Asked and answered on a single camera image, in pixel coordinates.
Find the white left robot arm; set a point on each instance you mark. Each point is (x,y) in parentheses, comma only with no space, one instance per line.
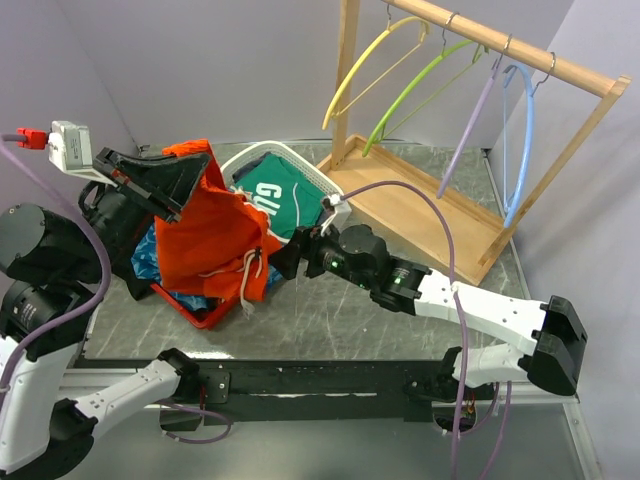
(61,267)

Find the green plastic hanger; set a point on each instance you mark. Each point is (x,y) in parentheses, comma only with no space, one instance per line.
(383,129)

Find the wooden clothes rack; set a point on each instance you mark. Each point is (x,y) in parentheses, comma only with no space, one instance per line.
(387,183)

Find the orange drawstring shorts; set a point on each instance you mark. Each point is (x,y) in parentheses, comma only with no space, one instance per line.
(220,246)

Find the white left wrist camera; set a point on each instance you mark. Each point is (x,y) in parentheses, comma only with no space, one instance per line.
(69,150)

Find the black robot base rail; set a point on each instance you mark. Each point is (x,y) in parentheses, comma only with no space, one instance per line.
(306,390)

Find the white perforated plastic basket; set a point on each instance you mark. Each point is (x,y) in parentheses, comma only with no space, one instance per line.
(255,150)

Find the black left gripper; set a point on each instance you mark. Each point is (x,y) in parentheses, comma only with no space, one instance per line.
(159,180)

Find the red plastic tray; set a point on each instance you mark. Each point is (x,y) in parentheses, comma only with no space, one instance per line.
(203,319)

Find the purple plastic hanger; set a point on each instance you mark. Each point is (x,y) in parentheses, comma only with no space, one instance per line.
(472,121)

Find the blue patterned shorts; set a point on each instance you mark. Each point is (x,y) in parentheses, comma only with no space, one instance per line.
(145,265)

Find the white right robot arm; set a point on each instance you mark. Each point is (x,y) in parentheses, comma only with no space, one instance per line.
(540,342)

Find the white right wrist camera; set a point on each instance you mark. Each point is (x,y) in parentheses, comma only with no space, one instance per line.
(338,211)

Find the yellow plastic hanger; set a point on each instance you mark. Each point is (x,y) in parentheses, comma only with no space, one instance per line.
(339,105)

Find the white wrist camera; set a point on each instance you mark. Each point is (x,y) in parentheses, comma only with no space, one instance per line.
(338,211)
(69,150)

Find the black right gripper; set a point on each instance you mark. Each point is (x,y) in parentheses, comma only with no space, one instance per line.
(287,258)

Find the green shorts with white letters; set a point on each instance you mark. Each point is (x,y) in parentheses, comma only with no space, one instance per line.
(288,197)

